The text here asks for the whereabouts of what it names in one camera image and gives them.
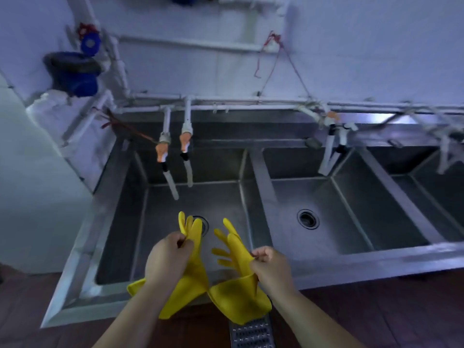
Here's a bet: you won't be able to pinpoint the stainless steel sink unit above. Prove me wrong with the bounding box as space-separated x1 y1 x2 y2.
40 111 464 329

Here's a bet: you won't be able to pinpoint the yellow rubber glove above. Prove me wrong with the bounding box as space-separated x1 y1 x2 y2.
127 211 210 320
208 218 273 326

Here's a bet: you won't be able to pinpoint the blue valve with red handle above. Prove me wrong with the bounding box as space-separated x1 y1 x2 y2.
75 22 103 57

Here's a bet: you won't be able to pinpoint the dark thin cord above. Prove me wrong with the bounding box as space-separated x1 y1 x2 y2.
258 43 314 100

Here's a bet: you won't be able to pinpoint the person's right forearm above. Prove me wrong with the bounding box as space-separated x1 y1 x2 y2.
271 289 365 348

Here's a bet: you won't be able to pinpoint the round sink drain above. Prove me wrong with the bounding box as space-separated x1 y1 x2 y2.
297 209 320 230
192 215 210 237

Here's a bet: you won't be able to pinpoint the white plastic bag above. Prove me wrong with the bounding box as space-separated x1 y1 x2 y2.
26 90 117 192

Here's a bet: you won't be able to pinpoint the person's left hand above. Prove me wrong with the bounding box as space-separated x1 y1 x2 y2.
145 231 195 287

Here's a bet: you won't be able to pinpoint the red brown wire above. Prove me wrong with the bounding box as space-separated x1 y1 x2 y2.
91 107 160 145

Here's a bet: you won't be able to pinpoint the short white horizontal water pipe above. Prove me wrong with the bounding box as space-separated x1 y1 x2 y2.
115 33 280 54

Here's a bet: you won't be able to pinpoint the long white horizontal water pipe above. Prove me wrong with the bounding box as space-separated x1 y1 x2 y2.
115 93 464 116

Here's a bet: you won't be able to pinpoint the white slanted water pipe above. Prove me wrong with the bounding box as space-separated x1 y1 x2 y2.
61 89 117 148

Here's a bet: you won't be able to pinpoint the white vertical water pipe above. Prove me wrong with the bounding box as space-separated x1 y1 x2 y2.
65 0 132 100

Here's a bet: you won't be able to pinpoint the blue water meter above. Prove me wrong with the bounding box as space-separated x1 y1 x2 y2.
43 51 103 98

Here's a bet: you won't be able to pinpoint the metal floor drain grate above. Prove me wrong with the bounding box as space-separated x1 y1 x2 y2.
228 314 276 348

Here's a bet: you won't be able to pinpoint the red string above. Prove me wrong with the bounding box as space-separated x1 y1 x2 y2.
253 30 283 79

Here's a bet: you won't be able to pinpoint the white tap pipes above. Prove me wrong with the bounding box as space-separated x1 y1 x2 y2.
406 105 464 175

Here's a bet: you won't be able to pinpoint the person's right hand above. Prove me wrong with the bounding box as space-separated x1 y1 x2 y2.
250 246 297 300

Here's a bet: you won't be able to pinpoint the person's left forearm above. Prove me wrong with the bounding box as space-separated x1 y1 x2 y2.
92 279 174 348

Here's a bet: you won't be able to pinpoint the white tap with orange valve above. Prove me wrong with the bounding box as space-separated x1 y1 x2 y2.
179 97 195 188
298 103 359 177
155 106 180 201

